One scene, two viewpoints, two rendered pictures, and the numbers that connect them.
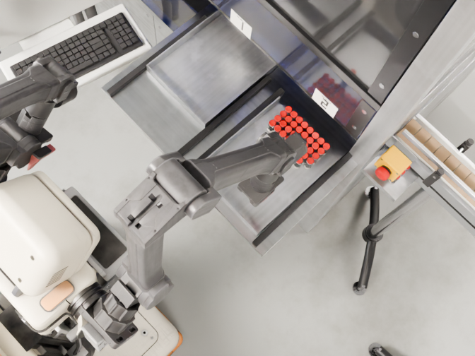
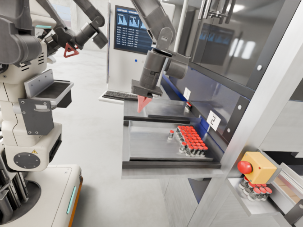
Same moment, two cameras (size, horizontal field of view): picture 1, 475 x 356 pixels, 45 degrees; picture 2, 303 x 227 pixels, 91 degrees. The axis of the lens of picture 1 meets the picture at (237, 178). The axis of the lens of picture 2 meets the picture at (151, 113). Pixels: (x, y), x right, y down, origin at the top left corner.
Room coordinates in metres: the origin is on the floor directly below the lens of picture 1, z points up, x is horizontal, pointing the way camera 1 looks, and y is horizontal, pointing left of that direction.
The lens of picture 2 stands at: (0.12, -0.40, 1.31)
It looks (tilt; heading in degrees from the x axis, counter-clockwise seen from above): 27 degrees down; 42
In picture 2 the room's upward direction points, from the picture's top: 10 degrees clockwise
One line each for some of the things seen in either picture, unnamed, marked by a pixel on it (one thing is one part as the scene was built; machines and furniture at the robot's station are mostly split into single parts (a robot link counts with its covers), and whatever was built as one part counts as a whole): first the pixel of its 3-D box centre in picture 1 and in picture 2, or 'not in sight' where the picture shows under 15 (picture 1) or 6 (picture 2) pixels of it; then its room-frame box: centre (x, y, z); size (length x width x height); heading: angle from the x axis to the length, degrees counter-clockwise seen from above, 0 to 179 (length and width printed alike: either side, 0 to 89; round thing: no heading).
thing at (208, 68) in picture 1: (216, 63); (169, 109); (0.88, 0.14, 0.90); 0.34 x 0.26 x 0.04; 146
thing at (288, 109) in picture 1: (306, 130); (196, 140); (0.72, -0.17, 0.90); 0.18 x 0.02 x 0.05; 55
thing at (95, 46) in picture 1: (77, 54); (127, 97); (0.85, 0.58, 0.82); 0.40 x 0.14 x 0.02; 135
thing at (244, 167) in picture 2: (383, 172); (245, 167); (0.61, -0.39, 0.99); 0.04 x 0.04 x 0.04; 56
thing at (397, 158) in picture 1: (394, 162); (257, 167); (0.65, -0.42, 1.00); 0.08 x 0.07 x 0.07; 146
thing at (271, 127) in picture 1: (290, 144); (183, 139); (0.67, -0.13, 0.90); 0.18 x 0.02 x 0.05; 55
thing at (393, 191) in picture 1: (393, 170); (253, 195); (0.67, -0.45, 0.87); 0.14 x 0.13 x 0.02; 146
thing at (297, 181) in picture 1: (268, 164); (165, 140); (0.60, -0.08, 0.90); 0.34 x 0.26 x 0.04; 145
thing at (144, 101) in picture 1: (237, 119); (164, 125); (0.73, 0.04, 0.87); 0.70 x 0.48 x 0.02; 56
